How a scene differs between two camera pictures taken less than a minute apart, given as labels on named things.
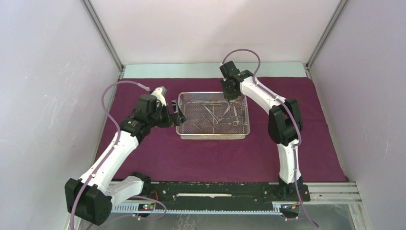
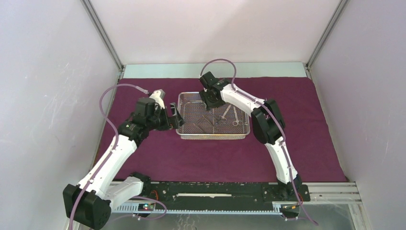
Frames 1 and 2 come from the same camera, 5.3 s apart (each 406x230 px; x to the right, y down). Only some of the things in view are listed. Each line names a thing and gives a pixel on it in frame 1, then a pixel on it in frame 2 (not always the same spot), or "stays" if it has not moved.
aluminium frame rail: x=333 y=192 stays
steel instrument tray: x=209 y=116 stays
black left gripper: x=171 y=120 stays
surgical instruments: x=217 y=119 to x=224 y=119
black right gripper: x=229 y=96 to x=204 y=94
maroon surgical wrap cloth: x=159 y=154 stays
